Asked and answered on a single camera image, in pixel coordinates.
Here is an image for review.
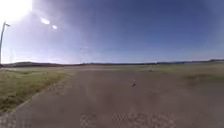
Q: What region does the brown dirt path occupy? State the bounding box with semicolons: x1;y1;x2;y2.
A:
0;68;224;128

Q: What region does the dry grass verge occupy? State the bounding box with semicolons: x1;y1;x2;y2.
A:
0;67;76;114

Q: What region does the distant dark hill ridge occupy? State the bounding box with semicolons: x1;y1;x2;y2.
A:
0;58;224;68

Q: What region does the street lamp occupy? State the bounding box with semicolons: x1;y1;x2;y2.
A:
0;21;11;65

